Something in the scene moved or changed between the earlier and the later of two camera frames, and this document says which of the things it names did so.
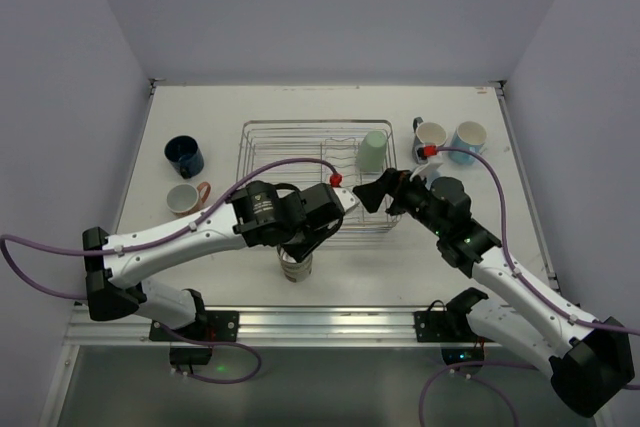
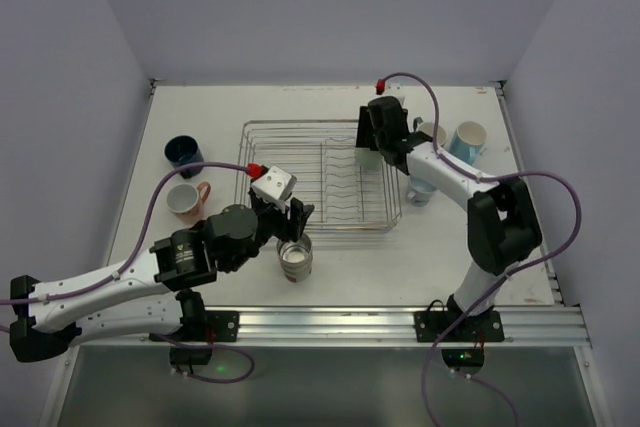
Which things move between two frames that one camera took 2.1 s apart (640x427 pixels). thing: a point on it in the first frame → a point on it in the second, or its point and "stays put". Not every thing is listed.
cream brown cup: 294,271 stays put
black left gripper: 304,245 → 288,220
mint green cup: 371,151 stays put
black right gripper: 393,189 → 373,129
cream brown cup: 296,273 stays put
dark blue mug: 185,155 stays put
